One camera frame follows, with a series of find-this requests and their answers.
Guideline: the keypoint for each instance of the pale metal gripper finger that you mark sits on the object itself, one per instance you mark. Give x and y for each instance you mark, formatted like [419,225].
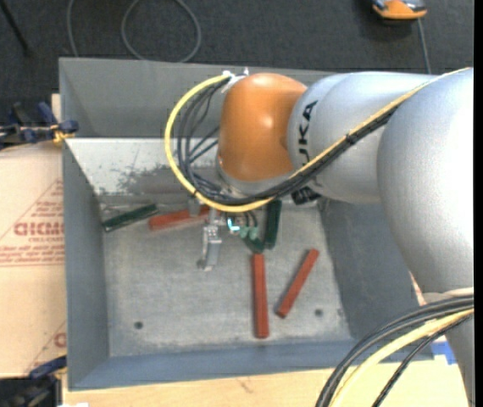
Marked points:
[203,248]
[214,250]

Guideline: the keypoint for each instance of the dark green flat block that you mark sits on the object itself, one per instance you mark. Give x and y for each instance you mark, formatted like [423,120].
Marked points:
[273,225]
[254,244]
[129,217]

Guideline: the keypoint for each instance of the red-brown flat block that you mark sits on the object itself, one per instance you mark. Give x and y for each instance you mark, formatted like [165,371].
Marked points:
[260,295]
[298,282]
[169,219]

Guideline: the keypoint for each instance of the grey metal bin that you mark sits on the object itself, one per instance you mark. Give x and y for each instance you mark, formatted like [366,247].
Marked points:
[173,295]

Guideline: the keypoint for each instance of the pale board with red print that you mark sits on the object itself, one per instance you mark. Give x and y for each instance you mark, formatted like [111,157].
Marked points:
[21,303]

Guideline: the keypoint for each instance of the black cylinder on white bracket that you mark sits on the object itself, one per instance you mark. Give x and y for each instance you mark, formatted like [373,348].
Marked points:
[306,195]

